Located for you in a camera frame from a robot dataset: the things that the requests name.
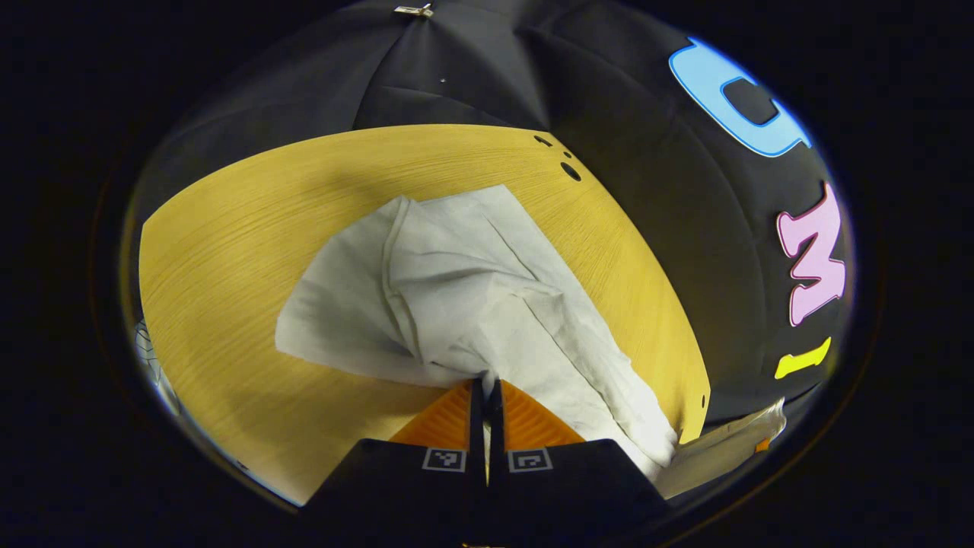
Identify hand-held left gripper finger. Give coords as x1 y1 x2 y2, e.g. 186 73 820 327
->
297 377 488 537
487 378 674 535

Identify white jeans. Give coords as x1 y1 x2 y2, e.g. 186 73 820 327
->
274 184 680 482

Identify white paper sheet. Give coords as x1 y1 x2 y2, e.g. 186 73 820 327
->
654 396 788 500

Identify black backdrop cloth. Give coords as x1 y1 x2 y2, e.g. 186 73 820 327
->
141 0 855 427

